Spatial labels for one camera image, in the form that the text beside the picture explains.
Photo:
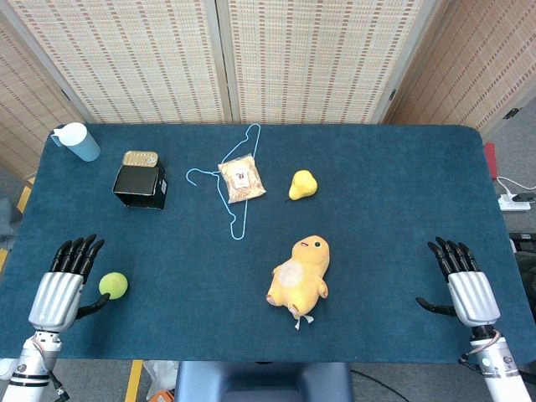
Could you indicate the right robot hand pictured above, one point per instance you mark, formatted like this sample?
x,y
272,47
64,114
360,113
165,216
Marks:
x,y
471,299

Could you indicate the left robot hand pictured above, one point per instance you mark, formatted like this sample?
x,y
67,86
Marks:
x,y
56,293

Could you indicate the yellow tennis ball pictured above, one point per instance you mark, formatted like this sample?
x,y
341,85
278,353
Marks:
x,y
113,285

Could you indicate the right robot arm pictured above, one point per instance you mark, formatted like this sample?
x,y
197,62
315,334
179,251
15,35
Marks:
x,y
496,364

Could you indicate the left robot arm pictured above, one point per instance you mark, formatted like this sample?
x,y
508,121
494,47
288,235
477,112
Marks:
x,y
29,364

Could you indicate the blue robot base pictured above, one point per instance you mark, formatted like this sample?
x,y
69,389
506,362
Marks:
x,y
264,381

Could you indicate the black open box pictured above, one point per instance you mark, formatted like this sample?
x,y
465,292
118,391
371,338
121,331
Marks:
x,y
140,186

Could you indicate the black chair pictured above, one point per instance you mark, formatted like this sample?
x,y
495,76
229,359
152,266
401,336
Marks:
x,y
525,259

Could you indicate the white power strip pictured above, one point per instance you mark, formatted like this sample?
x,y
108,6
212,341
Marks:
x,y
513,204

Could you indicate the white plastic bag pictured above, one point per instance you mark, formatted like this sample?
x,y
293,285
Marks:
x,y
161,374

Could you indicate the light blue pitcher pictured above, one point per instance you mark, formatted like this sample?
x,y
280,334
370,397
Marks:
x,y
79,141

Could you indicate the gold tin can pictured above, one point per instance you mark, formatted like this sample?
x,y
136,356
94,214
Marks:
x,y
140,158

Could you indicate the yellow plush toy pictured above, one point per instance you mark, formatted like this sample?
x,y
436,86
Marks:
x,y
301,278

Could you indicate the yellow pear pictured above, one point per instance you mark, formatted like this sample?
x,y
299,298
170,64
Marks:
x,y
302,185

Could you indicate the clear snack bag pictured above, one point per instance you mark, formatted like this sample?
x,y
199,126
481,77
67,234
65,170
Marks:
x,y
241,178

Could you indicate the woven folding screen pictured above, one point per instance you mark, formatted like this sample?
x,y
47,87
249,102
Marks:
x,y
268,58

